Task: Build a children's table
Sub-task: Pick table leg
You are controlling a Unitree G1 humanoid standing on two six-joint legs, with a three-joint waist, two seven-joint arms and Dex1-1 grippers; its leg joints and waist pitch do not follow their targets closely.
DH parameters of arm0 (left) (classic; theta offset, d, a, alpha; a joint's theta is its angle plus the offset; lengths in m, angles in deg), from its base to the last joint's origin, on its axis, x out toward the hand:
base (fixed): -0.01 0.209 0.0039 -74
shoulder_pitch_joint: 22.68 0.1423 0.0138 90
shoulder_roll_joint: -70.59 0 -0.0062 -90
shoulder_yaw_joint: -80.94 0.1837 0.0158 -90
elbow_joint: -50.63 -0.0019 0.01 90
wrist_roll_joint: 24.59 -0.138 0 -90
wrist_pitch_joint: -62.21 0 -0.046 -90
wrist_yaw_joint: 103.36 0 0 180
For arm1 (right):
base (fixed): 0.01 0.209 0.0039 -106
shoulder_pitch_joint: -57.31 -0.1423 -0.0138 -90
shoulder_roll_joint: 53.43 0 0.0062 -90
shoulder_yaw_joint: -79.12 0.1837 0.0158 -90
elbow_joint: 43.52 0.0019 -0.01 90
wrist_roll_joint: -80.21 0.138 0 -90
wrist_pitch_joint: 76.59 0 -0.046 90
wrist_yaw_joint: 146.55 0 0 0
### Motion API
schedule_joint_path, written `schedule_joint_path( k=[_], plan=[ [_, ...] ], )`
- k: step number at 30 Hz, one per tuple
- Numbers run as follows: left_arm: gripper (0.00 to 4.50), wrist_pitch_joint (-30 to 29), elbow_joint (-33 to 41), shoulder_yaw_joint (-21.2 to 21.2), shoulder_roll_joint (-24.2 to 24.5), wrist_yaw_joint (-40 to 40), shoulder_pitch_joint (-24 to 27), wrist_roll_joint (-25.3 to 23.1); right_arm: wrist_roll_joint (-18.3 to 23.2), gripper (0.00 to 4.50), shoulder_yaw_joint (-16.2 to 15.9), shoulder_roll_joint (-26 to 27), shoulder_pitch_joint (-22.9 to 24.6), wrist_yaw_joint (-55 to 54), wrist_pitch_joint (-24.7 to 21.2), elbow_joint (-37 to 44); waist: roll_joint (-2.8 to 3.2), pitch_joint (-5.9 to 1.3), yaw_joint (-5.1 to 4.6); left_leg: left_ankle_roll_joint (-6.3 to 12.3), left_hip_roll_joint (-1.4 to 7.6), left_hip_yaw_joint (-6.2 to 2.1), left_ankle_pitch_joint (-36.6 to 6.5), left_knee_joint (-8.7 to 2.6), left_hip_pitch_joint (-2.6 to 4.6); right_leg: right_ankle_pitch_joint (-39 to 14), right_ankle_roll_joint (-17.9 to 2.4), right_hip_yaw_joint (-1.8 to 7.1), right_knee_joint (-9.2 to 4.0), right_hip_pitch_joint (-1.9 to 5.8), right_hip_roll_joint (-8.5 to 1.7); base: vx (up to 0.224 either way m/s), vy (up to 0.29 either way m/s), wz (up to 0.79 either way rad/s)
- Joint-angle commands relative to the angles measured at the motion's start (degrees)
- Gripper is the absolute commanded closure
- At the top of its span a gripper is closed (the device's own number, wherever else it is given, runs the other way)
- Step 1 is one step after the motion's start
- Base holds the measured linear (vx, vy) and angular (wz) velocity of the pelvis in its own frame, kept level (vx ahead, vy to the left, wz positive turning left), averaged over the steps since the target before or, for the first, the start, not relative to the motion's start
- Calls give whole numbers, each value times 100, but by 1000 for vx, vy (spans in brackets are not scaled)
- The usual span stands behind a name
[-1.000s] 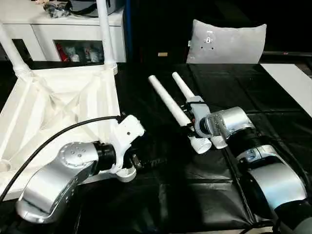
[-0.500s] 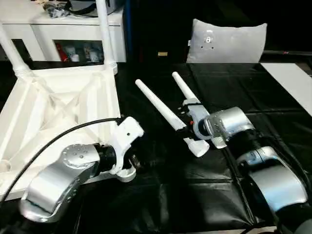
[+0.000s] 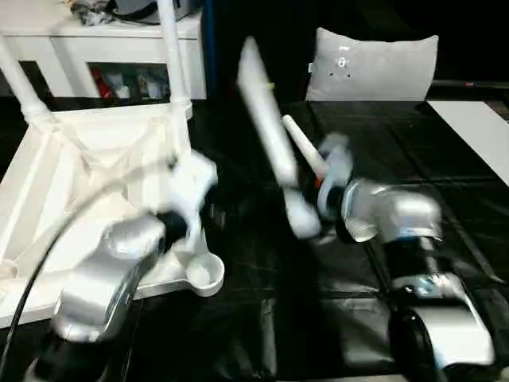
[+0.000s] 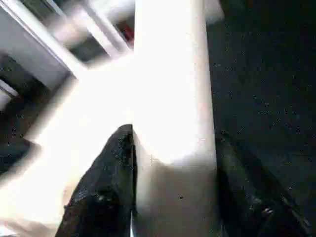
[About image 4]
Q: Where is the white cabinet with glass doors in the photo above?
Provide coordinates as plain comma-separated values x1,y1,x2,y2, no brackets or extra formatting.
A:
0,0,136,104

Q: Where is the white plastic table leg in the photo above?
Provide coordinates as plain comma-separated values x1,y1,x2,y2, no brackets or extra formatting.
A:
132,0,218,237

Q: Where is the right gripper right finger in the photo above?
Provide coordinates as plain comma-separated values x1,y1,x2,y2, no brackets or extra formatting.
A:
216,130,312,237

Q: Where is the white plastic table top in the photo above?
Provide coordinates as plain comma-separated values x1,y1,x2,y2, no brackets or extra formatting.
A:
0,53,139,234

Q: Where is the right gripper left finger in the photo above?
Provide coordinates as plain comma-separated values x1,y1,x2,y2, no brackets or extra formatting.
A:
55,124,137,237

